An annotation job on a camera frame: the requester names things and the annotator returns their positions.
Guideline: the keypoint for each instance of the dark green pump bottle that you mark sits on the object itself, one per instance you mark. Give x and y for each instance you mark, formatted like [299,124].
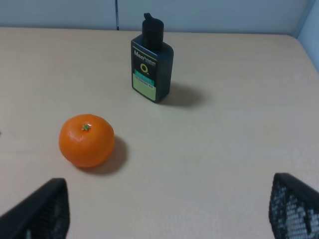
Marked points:
[151,61]

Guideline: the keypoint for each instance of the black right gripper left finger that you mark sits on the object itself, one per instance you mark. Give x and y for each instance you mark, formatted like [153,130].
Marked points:
[44,214]

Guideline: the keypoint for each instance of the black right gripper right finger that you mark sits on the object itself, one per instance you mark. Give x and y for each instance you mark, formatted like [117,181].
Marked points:
[293,208]

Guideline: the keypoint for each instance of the orange mandarin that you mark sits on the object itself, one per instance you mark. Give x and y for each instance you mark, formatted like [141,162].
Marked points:
[86,140]

